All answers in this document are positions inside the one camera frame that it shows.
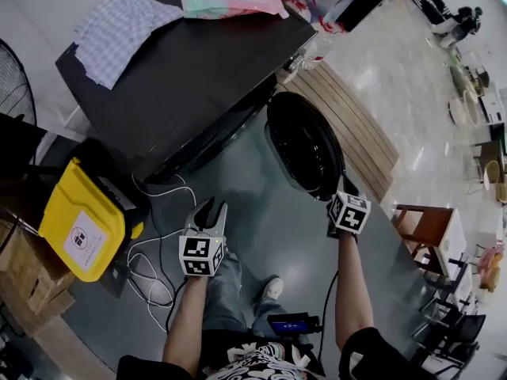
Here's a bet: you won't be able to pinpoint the black washing machine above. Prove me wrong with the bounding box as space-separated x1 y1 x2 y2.
55 0 320 184

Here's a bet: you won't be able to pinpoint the round white stool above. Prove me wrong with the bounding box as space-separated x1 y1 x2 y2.
448 97 469 125

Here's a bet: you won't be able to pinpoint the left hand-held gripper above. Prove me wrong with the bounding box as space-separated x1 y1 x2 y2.
178 196 229 278

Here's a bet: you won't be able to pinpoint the wooden slatted platform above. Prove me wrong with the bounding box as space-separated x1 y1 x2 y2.
276 61 401 204

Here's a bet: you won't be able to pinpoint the person's right forearm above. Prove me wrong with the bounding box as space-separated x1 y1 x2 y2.
334 231 376 352

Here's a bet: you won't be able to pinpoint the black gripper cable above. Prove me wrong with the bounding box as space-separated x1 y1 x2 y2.
318 268 341 372

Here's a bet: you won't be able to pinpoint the black device with blue screen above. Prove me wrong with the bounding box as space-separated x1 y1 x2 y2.
266 311 321 336

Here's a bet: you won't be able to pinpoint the person's black printed shirt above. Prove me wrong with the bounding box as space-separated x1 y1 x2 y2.
116 325 437 380

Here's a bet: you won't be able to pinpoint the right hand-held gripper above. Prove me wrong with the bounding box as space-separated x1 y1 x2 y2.
326 173 372 245

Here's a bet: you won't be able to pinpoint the person's grey jeans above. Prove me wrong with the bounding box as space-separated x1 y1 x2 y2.
203 250 287 336

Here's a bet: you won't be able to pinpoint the large black standing fan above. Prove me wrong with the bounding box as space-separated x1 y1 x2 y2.
0 39 38 127

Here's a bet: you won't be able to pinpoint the white flat panel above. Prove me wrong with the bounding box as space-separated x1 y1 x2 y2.
434 207 469 277

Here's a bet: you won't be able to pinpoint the white cable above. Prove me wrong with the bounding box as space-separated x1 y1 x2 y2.
125 173 198 333

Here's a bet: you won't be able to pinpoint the checked cloth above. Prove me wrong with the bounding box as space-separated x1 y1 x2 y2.
74 0 185 91

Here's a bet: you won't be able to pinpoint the person's left forearm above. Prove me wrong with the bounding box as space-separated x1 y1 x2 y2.
162 273 210 378

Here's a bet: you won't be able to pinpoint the person's white shoe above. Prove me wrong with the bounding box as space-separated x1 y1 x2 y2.
261 276 285 302

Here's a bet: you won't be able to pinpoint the black chair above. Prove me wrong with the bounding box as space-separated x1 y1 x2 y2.
410 290 489 372

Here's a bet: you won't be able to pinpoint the yellow and black floor sweeper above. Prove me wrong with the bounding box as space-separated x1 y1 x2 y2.
37 138 150 283

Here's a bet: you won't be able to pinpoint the large clear water bottle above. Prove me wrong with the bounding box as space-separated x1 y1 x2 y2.
302 19 346 71

